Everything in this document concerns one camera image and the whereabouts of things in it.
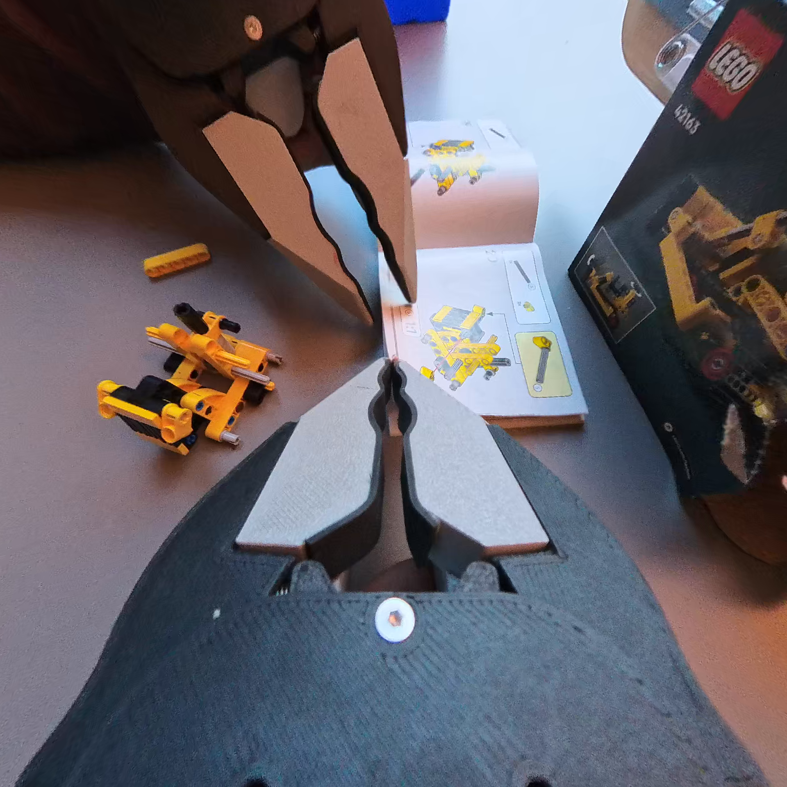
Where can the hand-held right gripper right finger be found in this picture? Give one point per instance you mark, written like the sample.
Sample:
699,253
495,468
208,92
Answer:
467,479

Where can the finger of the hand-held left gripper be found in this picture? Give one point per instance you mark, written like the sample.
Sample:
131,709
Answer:
369,135
270,184

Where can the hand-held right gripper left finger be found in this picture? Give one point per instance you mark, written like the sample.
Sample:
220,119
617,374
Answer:
320,467

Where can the lego instruction booklet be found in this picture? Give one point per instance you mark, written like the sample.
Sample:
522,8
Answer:
547,363

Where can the yellow lego beam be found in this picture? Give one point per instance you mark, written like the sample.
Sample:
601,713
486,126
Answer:
176,260

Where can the yellow black lego assembly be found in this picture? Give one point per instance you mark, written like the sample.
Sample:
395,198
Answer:
184,393

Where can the black lego box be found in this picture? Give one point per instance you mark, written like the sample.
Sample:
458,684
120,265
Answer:
670,399

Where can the blue object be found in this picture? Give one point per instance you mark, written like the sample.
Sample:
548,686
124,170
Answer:
418,11

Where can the brown round wooden object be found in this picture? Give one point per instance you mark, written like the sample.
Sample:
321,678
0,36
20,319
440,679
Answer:
639,55

